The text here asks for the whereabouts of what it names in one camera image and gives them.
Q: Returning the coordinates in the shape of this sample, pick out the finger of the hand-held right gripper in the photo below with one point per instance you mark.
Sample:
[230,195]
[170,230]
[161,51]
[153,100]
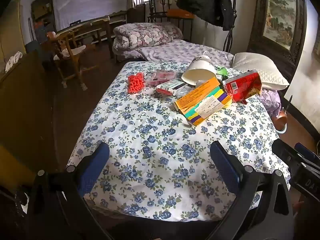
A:
[303,150]
[283,151]

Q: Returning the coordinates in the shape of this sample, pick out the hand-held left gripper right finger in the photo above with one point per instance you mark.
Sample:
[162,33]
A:
[223,165]

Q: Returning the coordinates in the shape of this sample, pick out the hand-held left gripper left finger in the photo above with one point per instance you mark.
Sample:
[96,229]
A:
[96,165]

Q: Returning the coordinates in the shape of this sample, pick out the clear plastic wrap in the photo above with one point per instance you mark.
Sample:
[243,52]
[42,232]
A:
[185,90]

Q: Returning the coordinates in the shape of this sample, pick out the green wrapper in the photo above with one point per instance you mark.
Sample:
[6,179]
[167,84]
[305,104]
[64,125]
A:
[221,71]

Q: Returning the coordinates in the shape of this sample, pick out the white barcode box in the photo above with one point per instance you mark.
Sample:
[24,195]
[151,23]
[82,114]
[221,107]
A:
[170,86]

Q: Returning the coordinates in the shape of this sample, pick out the white paper cup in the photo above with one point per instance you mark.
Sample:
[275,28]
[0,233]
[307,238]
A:
[200,71]

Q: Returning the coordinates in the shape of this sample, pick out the brown bowl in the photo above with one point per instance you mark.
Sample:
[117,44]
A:
[280,117]

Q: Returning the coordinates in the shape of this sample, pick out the blue floral bedspread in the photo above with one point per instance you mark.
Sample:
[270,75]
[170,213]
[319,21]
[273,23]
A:
[150,135]

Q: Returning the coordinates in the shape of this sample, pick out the orange striped medicine box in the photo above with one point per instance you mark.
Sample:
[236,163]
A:
[200,100]

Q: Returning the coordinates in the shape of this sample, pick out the red snack bag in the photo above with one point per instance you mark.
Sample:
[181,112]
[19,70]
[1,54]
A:
[243,85]

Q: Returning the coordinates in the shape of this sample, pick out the white quilted pillow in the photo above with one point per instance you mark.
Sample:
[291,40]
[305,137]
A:
[257,67]

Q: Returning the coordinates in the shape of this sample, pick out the orange red foam net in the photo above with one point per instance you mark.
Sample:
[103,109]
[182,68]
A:
[135,82]

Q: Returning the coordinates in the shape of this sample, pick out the brown wooden cabinet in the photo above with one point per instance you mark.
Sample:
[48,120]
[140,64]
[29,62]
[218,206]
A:
[25,100]

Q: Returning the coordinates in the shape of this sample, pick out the clear pink plastic packet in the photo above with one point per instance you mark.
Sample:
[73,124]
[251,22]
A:
[160,76]

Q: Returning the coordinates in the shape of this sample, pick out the white cloth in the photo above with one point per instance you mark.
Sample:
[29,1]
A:
[72,51]
[13,60]

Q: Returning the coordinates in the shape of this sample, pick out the purple floral bed sheet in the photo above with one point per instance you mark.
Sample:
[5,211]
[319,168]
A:
[185,52]

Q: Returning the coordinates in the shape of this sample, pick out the black metal coat stand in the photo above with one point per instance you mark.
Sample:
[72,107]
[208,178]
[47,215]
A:
[232,36]

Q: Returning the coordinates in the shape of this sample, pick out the framed landscape painting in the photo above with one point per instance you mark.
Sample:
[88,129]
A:
[280,17]

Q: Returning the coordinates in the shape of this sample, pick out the folded floral quilt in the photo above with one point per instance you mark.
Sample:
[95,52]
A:
[145,33]

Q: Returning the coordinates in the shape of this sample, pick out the long wooden table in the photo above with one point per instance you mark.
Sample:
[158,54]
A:
[95,23]

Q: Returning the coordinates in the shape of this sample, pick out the orange topped metal stool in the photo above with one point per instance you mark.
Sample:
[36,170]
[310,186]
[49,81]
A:
[180,13]

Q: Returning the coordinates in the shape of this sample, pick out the dark wooden shelf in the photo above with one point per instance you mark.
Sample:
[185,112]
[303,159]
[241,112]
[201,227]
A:
[42,12]

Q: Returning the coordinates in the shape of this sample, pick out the black jacket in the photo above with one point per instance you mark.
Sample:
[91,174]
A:
[207,0]

